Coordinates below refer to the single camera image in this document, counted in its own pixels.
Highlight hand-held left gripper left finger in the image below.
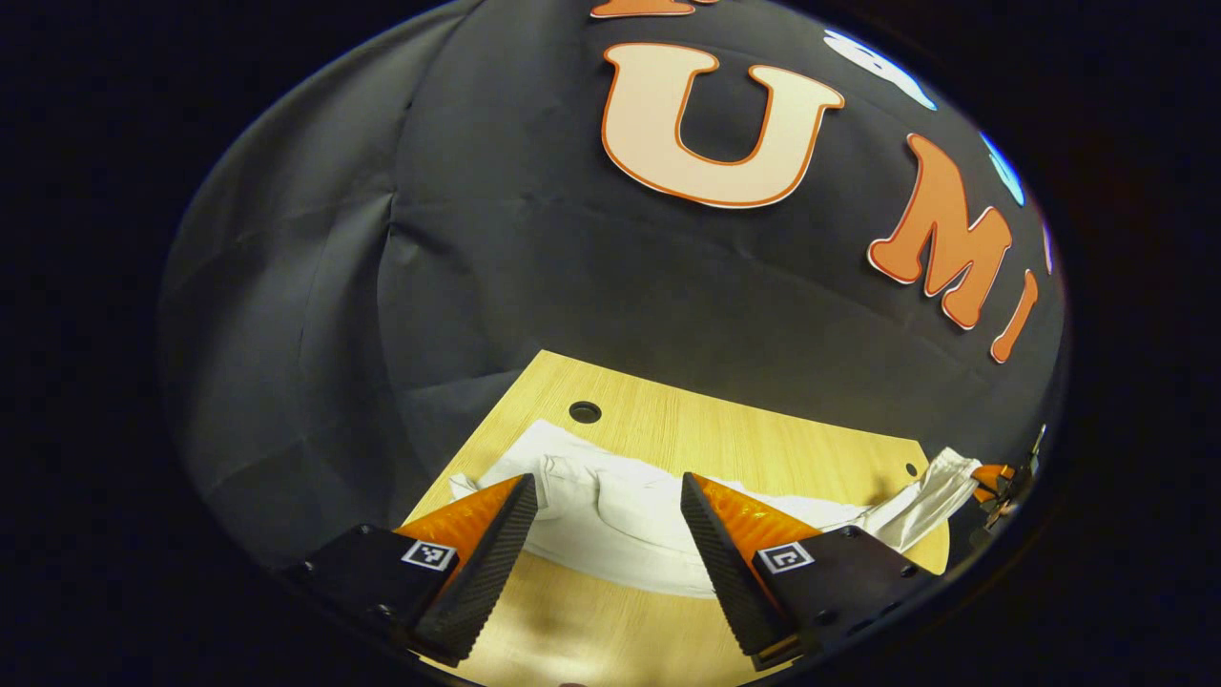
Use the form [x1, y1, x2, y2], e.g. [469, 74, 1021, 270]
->
[275, 472, 540, 669]

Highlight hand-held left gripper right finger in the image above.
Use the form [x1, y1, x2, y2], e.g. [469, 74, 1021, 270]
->
[679, 471, 953, 674]

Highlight white jeans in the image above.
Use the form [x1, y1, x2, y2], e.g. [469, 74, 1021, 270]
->
[448, 418, 983, 600]

